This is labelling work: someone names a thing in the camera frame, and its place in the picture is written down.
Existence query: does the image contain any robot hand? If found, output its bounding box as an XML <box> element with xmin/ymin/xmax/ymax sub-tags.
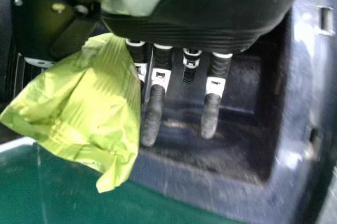
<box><xmin>10</xmin><ymin>0</ymin><xmax>306</xmax><ymax>147</ymax></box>

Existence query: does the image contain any yellow-green biscuit packet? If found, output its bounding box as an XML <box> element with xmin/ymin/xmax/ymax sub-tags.
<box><xmin>0</xmin><ymin>33</ymin><xmax>142</xmax><ymax>194</ymax></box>

